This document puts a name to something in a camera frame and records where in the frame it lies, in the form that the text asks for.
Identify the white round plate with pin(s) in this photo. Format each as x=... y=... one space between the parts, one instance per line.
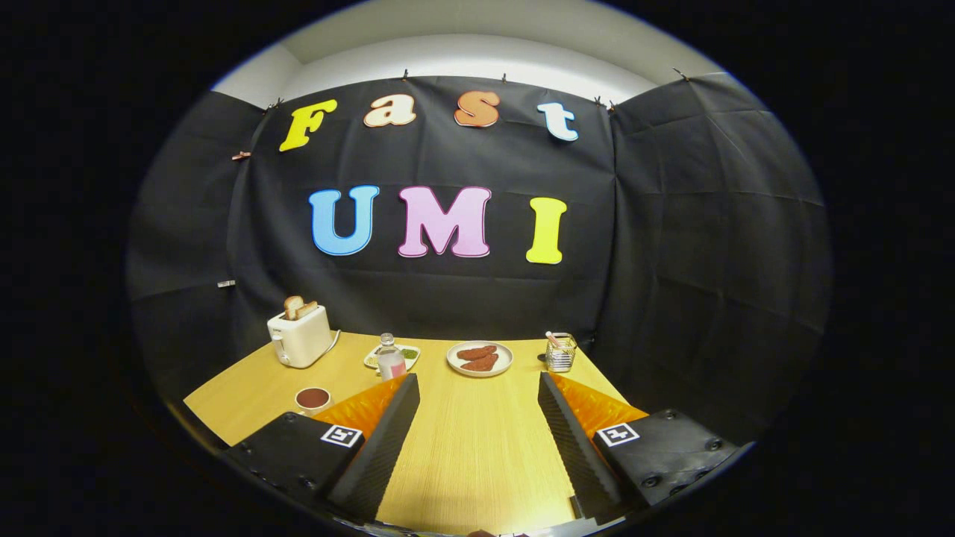
x=507 y=360

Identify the brown meat piece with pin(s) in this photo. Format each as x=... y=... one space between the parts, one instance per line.
x=481 y=363
x=476 y=352

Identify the clear juice bottle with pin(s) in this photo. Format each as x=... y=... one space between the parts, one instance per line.
x=391 y=362

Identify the toast slice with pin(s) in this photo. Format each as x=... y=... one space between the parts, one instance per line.
x=307 y=309
x=292 y=306

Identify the wooden table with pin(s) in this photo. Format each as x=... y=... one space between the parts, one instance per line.
x=477 y=447

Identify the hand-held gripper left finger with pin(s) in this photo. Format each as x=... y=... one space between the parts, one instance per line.
x=384 y=440

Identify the white divided condiment dish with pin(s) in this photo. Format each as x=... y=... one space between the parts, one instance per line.
x=412 y=353

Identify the white toaster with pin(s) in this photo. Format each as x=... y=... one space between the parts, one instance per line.
x=302 y=339

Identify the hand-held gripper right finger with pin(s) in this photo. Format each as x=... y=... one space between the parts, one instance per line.
x=571 y=440

